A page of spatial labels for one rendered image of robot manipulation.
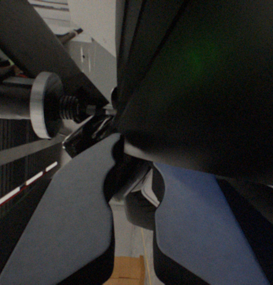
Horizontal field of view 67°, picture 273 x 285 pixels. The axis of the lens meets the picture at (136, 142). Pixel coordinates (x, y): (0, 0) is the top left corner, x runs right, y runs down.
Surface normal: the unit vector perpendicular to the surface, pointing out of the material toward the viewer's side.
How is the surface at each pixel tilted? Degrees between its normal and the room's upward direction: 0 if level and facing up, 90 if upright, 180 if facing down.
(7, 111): 90
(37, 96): 90
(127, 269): 90
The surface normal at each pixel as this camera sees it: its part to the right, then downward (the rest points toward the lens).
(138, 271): 0.07, 0.10
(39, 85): 0.11, -0.40
